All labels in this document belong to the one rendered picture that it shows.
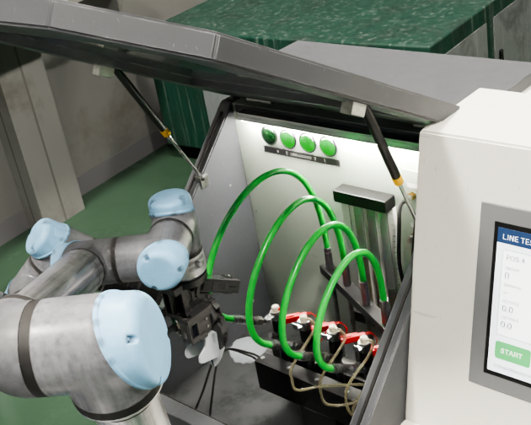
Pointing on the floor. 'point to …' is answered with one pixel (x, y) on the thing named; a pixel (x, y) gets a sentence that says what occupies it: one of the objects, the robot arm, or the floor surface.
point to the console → (468, 247)
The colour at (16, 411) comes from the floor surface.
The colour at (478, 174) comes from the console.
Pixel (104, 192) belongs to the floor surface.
